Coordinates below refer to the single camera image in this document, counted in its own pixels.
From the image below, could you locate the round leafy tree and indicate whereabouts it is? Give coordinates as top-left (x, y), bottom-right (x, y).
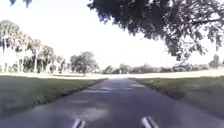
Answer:
top-left (69, 50), bottom-right (100, 75)

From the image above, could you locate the distant line of trees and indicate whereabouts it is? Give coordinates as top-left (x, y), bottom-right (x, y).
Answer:
top-left (100, 54), bottom-right (224, 75)

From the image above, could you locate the grey asphalt path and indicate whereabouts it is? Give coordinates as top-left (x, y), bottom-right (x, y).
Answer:
top-left (0, 77), bottom-right (224, 128)

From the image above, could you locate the large overhanging tree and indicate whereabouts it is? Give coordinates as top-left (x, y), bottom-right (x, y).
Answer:
top-left (9, 0), bottom-right (224, 63)

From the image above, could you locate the robot's own part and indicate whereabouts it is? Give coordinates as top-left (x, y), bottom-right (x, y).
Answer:
top-left (70, 117), bottom-right (87, 128)
top-left (139, 115), bottom-right (160, 128)

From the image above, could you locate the row of tall trees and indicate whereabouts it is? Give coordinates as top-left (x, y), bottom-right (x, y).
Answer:
top-left (0, 19), bottom-right (69, 74)

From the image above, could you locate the green grass lawn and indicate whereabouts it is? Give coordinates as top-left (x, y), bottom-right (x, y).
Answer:
top-left (129, 75), bottom-right (224, 119)
top-left (0, 74), bottom-right (109, 118)

